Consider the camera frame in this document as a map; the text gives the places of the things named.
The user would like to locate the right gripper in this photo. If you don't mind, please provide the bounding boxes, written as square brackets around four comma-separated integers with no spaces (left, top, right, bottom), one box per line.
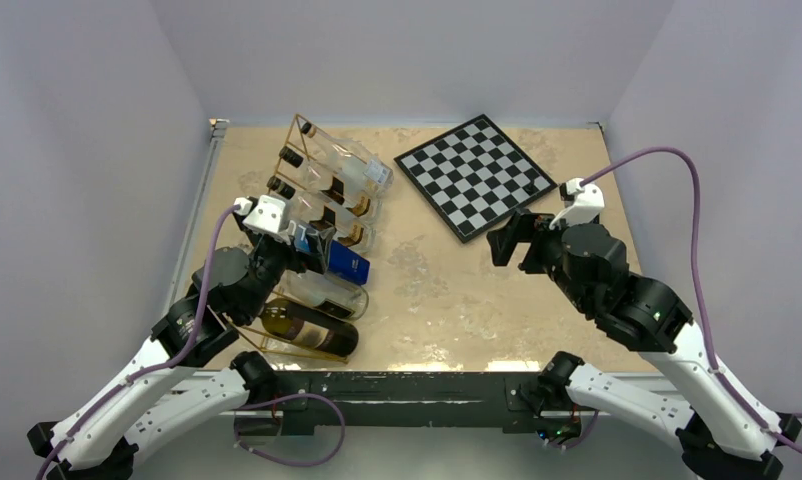
[484,206,589,312]

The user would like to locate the blue square Blu bottle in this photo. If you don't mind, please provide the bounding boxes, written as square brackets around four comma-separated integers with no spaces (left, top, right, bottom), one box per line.
[292,222,371,286]

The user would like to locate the clear round glass bottle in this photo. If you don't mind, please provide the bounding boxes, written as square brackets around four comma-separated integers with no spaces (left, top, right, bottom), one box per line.
[281,271,369,321]

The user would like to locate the dark green wine bottle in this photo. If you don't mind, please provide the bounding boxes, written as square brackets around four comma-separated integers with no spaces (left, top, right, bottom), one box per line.
[259,298,359,357]

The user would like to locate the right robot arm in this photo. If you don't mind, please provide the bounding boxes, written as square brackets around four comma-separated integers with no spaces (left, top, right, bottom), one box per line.
[486,211,801,479]

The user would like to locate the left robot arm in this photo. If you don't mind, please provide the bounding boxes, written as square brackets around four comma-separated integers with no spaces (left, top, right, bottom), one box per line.
[27,222,335,479]

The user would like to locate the clear bottle gold black label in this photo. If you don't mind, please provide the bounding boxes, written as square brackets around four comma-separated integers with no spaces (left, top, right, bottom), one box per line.
[279,146,382,224]

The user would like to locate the clear bottle white label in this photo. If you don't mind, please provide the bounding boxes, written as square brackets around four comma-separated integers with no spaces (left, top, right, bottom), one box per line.
[300,122,394,197]

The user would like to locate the black white chessboard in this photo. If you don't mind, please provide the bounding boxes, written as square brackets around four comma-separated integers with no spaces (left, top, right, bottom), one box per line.
[394,114,557,244]

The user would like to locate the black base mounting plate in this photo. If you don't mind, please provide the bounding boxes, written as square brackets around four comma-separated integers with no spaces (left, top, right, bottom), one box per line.
[234,371,583,442]

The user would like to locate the gold wire wine rack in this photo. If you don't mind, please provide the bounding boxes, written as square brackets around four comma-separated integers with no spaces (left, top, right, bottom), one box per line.
[257,114,392,363]

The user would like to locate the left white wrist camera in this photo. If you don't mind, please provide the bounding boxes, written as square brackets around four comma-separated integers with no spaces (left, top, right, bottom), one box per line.
[233,195,291,242]

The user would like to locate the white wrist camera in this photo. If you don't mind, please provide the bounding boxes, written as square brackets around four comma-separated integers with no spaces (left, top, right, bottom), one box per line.
[233,195,291,242]
[549,178,605,230]

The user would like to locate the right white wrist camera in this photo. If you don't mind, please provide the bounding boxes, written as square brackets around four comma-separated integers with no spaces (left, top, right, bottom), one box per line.
[549,178,605,230]

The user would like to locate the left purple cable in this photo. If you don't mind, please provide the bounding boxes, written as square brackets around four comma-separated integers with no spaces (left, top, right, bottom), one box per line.
[35,203,245,480]

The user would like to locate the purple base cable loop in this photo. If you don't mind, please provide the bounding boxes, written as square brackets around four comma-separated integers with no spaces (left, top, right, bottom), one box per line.
[233,393,347,469]

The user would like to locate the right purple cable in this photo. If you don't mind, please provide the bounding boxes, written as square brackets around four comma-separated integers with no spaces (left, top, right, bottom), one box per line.
[576,146,802,465]

